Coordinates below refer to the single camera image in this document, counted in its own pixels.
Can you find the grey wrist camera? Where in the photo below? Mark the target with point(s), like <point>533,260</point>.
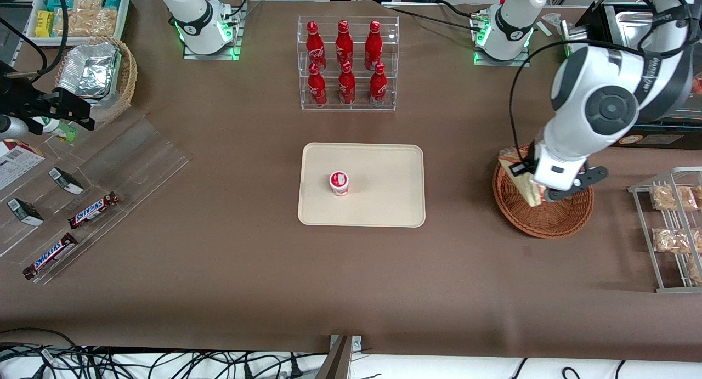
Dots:
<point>589,177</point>
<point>10,128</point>

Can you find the triangular sandwich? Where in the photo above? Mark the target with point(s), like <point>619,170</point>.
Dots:
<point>526,191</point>

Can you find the white barcode snack box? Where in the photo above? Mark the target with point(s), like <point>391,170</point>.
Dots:
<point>16,162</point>

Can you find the black machine yellow panel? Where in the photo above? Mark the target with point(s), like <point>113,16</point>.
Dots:
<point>680,133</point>

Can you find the grey metal mounting post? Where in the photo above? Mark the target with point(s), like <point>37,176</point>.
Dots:
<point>337,362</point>

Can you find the stainless steel pan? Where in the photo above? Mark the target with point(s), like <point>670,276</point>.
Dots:
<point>633,22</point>

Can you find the teal snack packet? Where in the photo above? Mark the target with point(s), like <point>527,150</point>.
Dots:
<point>59,4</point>
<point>112,2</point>

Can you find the cream plastic serving tray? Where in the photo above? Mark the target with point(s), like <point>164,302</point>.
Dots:
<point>384,192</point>

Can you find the clear bag of pastry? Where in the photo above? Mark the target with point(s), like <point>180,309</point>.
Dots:
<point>696,269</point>
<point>672,240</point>
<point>673,198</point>

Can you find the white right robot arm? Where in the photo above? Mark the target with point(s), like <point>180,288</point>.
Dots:
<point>194,17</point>

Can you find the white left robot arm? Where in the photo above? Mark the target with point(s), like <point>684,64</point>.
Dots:
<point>603,88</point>

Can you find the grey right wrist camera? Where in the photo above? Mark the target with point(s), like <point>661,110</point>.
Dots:
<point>10,128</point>

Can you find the Snickers chocolate bar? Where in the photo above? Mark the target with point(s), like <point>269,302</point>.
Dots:
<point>50,256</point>
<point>93,210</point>

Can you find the yellow snack pack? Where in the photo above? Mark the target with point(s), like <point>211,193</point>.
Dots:
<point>44,23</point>

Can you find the clear acrylic stepped stand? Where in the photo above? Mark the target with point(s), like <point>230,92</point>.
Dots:
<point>137,159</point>

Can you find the small black carton box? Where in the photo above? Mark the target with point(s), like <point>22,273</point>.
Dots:
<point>66,181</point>
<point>24,212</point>

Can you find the red cola bottle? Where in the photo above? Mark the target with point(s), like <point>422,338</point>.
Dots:
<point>317,88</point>
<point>346,87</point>
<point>344,41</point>
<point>373,44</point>
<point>315,44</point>
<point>378,88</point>

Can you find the reddish-brown round wicker basket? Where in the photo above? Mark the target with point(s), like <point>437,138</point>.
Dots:
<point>548,222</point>

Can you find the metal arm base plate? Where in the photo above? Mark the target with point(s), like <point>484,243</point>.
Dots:
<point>485,58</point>
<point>233,44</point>

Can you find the white plastic bin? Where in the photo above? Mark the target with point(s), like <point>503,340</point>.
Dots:
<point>124,14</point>

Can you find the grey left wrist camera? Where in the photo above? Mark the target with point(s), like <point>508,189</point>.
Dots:
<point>589,177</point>

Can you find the clear acrylic bottle rack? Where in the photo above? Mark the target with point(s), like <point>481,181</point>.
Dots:
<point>356,102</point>

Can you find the clear plastic wrapper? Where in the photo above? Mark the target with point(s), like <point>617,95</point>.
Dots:
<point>553,20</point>

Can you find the red and white yogurt cup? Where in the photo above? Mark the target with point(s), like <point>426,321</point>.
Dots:
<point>339,183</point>

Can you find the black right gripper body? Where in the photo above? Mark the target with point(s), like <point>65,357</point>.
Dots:
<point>21,98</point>

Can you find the clear bag of crackers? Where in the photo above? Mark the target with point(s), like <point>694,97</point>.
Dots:
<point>88,3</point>
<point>88,22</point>

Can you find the tan wicker basket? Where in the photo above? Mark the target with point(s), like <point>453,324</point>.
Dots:
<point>127,77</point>

